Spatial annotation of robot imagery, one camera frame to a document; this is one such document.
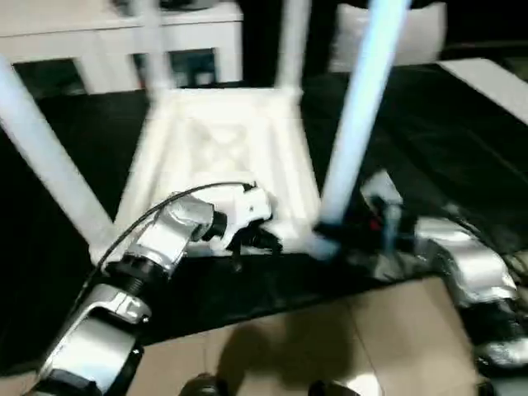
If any white plastic table top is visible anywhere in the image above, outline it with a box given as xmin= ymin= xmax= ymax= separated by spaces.
xmin=91 ymin=87 xmax=339 ymax=265

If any white plastic table leg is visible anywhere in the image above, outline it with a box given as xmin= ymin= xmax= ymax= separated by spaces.
xmin=276 ymin=0 xmax=313 ymax=92
xmin=0 ymin=58 xmax=116 ymax=265
xmin=132 ymin=0 xmax=178 ymax=92
xmin=318 ymin=0 xmax=412 ymax=240

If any black table mat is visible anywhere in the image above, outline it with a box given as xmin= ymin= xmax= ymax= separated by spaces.
xmin=0 ymin=64 xmax=528 ymax=372

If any black robot foot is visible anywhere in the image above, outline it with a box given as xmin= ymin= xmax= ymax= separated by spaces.
xmin=181 ymin=375 xmax=228 ymax=396
xmin=309 ymin=379 xmax=360 ymax=396

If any white flat sheet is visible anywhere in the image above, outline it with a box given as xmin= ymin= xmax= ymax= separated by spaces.
xmin=441 ymin=58 xmax=528 ymax=125

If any black tall cabinet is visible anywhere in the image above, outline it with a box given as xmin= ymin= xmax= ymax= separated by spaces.
xmin=239 ymin=0 xmax=339 ymax=83

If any light grey cushion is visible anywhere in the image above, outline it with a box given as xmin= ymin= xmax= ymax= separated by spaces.
xmin=330 ymin=0 xmax=446 ymax=73

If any white glass-door cabinet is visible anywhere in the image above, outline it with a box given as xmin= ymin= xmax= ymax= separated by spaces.
xmin=0 ymin=0 xmax=244 ymax=96

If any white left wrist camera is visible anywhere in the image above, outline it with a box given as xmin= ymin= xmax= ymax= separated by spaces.
xmin=214 ymin=186 xmax=273 ymax=248

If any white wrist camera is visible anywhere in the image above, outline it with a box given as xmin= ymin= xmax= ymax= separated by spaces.
xmin=361 ymin=172 xmax=403 ymax=224
xmin=214 ymin=186 xmax=273 ymax=248

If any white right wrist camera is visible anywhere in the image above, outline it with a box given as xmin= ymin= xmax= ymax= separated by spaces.
xmin=361 ymin=172 xmax=403 ymax=224

